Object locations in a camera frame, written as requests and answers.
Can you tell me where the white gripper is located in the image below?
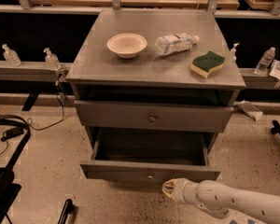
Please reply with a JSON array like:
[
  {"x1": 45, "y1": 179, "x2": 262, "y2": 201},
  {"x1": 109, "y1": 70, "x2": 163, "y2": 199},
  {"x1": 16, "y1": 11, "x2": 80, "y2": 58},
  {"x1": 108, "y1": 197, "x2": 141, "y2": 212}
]
[{"x1": 161, "y1": 178, "x2": 198, "y2": 204}]

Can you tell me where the grey drawer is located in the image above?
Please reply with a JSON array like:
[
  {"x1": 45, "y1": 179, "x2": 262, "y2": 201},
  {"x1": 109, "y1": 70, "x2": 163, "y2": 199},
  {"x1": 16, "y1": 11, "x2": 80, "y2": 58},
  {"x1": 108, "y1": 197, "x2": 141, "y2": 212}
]
[
  {"x1": 81, "y1": 128, "x2": 220, "y2": 183},
  {"x1": 75, "y1": 101, "x2": 233, "y2": 133}
]

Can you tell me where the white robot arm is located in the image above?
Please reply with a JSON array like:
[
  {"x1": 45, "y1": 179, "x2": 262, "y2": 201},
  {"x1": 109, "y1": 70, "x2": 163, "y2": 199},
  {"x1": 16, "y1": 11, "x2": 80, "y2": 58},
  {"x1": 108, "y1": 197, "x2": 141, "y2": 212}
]
[{"x1": 162, "y1": 178, "x2": 280, "y2": 224}]

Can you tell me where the grey wooden drawer cabinet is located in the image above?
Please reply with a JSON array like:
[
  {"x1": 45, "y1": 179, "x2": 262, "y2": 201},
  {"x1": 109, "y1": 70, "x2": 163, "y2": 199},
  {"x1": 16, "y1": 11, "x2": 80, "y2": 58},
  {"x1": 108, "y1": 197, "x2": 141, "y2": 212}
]
[{"x1": 65, "y1": 8, "x2": 246, "y2": 154}]

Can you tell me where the grey top drawer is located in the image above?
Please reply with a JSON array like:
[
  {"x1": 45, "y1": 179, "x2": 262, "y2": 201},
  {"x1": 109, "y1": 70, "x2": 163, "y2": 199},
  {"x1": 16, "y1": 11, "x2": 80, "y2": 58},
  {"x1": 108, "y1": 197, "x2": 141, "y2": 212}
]
[{"x1": 75, "y1": 101, "x2": 233, "y2": 133}]

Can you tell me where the black bar bottom floor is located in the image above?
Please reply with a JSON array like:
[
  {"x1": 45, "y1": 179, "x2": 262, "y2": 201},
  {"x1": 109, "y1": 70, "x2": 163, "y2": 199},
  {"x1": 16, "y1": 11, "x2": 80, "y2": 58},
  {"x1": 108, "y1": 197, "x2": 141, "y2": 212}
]
[{"x1": 57, "y1": 199, "x2": 75, "y2": 224}]

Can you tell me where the paper packet on floor ledge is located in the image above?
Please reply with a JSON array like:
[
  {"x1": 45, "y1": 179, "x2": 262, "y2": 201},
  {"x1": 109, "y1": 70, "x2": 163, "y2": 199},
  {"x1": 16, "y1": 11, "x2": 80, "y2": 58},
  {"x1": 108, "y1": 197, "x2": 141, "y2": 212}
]
[{"x1": 237, "y1": 101, "x2": 263, "y2": 121}]

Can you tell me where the green yellow sponge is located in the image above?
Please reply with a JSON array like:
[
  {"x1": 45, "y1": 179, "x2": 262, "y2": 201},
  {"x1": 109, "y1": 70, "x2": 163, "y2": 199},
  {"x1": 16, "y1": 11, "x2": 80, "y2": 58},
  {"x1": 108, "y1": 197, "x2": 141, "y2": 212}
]
[{"x1": 190, "y1": 51, "x2": 225, "y2": 78}]

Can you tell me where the clear plastic water bottle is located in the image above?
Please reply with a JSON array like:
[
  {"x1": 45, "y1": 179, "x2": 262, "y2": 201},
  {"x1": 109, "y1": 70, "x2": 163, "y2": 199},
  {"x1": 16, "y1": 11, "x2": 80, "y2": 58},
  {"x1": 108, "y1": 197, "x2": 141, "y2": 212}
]
[{"x1": 155, "y1": 33, "x2": 200, "y2": 56}]

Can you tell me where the white ceramic bowl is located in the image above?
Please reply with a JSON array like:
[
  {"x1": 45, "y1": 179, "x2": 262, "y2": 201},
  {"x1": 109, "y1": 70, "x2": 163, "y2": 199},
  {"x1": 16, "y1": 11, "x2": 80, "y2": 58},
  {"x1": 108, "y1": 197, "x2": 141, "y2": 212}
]
[{"x1": 106, "y1": 33, "x2": 147, "y2": 59}]

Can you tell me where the small sanitizer bottle behind cabinet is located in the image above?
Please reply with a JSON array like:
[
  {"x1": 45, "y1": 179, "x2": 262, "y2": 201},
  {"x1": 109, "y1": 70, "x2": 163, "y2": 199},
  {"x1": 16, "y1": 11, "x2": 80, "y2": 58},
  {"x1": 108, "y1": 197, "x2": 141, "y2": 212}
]
[{"x1": 231, "y1": 43, "x2": 240, "y2": 62}]

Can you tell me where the upright clear water bottle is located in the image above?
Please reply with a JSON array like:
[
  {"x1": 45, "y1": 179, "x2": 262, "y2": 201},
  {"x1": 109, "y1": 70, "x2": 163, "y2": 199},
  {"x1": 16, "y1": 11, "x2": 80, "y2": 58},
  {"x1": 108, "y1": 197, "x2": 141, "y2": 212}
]
[{"x1": 254, "y1": 47, "x2": 275, "y2": 75}]

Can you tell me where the white plastic packet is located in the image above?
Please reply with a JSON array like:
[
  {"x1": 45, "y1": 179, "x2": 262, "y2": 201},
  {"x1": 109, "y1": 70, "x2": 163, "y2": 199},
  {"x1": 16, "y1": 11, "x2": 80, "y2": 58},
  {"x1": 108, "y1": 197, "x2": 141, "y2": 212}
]
[{"x1": 269, "y1": 60, "x2": 280, "y2": 80}]

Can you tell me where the black power adapter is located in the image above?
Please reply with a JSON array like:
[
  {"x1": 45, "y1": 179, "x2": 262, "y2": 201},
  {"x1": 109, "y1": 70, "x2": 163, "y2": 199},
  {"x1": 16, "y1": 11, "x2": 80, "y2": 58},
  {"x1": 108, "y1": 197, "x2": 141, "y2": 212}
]
[{"x1": 1, "y1": 127, "x2": 23, "y2": 142}]

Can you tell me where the sanitizer pump bottle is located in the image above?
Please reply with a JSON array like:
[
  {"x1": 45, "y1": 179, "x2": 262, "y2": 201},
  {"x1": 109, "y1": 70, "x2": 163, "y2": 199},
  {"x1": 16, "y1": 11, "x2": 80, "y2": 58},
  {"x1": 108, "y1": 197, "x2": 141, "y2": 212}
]
[
  {"x1": 2, "y1": 44, "x2": 21, "y2": 66},
  {"x1": 43, "y1": 48, "x2": 61, "y2": 71}
]

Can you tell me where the left sanitizer pump bottle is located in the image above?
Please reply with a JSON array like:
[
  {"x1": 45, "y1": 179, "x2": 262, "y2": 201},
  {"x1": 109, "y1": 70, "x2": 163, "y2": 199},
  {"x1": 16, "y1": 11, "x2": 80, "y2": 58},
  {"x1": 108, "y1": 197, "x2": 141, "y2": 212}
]
[{"x1": 2, "y1": 44, "x2": 21, "y2": 66}]

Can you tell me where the black power cable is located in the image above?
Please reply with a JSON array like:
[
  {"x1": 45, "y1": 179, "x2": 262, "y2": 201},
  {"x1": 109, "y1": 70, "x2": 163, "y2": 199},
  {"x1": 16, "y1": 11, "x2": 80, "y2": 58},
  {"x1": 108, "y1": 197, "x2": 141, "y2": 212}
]
[{"x1": 26, "y1": 77, "x2": 68, "y2": 133}]

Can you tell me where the black chair frame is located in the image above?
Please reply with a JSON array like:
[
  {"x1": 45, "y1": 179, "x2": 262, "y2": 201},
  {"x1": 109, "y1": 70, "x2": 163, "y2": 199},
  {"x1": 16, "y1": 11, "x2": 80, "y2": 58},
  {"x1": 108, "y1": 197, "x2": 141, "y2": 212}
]
[{"x1": 0, "y1": 115, "x2": 31, "y2": 224}]

